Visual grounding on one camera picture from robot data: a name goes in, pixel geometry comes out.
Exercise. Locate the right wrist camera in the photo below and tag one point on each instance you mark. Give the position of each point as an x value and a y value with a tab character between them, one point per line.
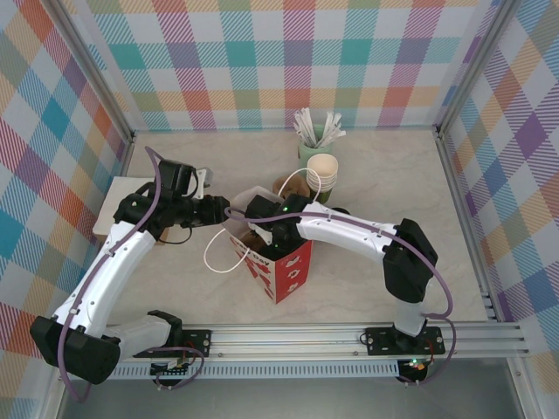
266	235

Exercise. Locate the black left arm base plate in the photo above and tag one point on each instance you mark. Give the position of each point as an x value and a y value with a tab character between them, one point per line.
198	342

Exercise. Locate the black cup lid stack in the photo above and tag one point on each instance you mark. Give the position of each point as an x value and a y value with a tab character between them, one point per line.
340	210

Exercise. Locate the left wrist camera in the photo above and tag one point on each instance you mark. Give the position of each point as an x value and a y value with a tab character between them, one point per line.
205	176

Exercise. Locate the red white paper bag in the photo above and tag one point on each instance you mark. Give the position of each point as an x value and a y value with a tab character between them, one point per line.
292	270

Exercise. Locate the aluminium frame side rail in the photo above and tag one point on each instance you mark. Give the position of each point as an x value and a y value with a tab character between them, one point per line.
467	218
124	153

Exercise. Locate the stack of paper cups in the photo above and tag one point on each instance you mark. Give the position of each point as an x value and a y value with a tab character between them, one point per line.
322	168

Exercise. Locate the aluminium frame post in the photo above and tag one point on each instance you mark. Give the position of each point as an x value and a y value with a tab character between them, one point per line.
474	70
94	70

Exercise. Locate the white napkin stack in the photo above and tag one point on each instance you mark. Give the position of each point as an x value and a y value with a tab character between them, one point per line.
115	196

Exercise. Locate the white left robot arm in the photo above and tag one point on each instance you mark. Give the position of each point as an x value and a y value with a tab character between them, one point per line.
113	270

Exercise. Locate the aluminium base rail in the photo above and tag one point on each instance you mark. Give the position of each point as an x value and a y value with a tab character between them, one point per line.
284	338

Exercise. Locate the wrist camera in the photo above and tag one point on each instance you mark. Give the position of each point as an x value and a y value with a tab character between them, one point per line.
205	176
266	235

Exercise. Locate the mint green straw holder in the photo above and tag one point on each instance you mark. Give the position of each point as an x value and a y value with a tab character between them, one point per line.
308	150

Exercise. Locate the right circuit board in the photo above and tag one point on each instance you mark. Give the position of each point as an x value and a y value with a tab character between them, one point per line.
417	366

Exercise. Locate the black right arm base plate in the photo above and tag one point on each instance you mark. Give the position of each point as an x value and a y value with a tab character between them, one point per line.
380	340

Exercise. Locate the left circuit board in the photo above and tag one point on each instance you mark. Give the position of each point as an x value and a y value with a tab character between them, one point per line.
170	371

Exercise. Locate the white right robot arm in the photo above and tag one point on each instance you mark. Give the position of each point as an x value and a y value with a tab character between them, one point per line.
349	231

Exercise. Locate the paper wrapped straw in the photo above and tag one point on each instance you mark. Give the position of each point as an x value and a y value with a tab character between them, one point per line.
301	126
337	134
305	125
334	124
310	124

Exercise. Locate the circuit board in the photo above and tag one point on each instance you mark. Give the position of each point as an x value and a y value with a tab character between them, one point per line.
170	371
417	366

